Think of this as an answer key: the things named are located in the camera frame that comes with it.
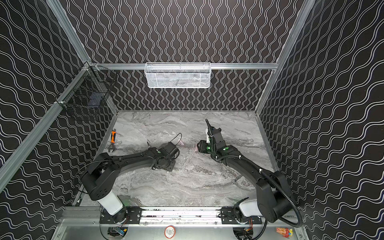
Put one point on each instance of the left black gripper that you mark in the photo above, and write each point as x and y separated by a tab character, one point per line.
172	149

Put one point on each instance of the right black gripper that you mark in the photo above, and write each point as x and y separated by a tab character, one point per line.
214	132

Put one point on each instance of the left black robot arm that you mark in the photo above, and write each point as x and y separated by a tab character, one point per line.
99	176

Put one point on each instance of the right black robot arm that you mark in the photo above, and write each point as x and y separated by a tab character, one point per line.
273	195

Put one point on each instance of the red white round sticker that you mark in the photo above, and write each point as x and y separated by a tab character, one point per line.
170	232

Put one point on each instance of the orange red small object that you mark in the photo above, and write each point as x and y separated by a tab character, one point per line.
285	232

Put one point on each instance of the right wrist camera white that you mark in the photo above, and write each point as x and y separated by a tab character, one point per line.
207	136

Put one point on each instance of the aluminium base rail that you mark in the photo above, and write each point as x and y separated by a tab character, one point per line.
157	217

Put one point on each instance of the orange handled adjustable wrench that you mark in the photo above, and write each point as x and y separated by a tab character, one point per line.
112	146

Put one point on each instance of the white mesh wire basket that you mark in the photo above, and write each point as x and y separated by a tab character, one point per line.
178	75

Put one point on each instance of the black wire basket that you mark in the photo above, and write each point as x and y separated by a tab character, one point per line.
89	97

